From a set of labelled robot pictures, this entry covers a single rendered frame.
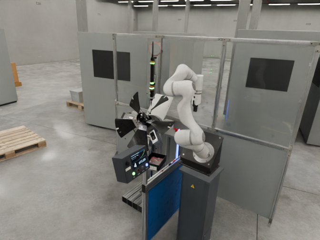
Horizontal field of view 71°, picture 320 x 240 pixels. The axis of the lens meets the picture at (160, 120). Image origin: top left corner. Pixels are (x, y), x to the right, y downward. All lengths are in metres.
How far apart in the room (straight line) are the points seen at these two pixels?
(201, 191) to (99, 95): 3.52
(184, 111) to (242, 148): 1.38
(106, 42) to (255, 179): 3.53
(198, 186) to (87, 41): 3.79
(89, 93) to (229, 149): 3.37
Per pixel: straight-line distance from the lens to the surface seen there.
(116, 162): 1.61
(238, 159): 2.88
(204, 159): 2.00
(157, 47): 2.91
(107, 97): 4.88
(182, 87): 1.51
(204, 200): 2.10
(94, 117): 5.27
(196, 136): 1.62
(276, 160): 2.76
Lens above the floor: 2.05
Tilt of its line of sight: 21 degrees down
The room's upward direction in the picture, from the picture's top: 2 degrees clockwise
